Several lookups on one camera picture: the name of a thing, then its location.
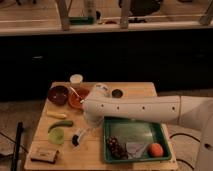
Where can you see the yellow banana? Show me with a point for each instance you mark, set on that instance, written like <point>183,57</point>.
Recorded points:
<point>56,115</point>

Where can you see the white cup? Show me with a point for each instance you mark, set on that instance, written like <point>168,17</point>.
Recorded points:
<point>76,80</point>

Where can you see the black office chair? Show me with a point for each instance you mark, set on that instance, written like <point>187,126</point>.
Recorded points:
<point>141,8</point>

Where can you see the bunch of dark grapes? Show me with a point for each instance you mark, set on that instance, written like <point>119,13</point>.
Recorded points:
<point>116,150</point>

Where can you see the green cucumber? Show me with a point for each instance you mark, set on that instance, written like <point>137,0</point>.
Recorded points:
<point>66,123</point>

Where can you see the dark metal cup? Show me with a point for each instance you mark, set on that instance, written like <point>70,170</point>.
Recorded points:
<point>117,93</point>

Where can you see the grey folded cloth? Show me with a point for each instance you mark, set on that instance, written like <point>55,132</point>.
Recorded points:
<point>135,149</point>

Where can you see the black pole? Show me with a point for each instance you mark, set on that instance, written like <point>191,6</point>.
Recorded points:
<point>15,156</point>

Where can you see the orange fruit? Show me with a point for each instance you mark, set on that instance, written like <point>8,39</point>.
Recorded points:
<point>156,150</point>

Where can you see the orange bowl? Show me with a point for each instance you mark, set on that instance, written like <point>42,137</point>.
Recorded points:
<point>74,101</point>

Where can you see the light green cup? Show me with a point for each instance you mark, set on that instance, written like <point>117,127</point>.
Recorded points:
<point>56,136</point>

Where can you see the green plastic tray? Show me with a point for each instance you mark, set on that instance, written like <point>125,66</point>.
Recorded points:
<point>126,131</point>

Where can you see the wooden table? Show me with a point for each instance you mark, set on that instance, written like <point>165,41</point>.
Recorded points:
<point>88,156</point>

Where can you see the dark brown bowl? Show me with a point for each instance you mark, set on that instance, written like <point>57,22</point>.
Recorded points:
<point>58,95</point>

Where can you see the brown wooden block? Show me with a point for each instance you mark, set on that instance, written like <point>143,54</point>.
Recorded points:
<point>47,155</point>

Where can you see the white dish brush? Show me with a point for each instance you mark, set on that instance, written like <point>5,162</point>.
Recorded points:
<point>78,135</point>

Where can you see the metal spoon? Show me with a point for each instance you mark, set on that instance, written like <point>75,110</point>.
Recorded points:
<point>81,100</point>

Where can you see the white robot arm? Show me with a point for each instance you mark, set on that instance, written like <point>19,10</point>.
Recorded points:
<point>186,111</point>

